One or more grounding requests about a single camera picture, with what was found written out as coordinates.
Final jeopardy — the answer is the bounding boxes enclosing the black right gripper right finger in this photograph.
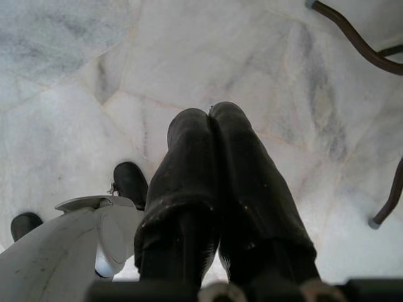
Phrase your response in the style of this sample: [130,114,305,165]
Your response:
[209,101,321,286]

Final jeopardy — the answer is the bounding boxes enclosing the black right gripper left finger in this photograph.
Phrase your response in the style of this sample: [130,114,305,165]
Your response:
[134,108,222,293]

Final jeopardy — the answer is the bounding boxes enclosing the black robot left foot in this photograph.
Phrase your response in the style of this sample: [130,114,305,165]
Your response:
[11,212,44,243]

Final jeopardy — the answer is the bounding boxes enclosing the brown metal chair frame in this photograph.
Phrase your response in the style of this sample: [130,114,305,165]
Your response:
[304,0,403,230]

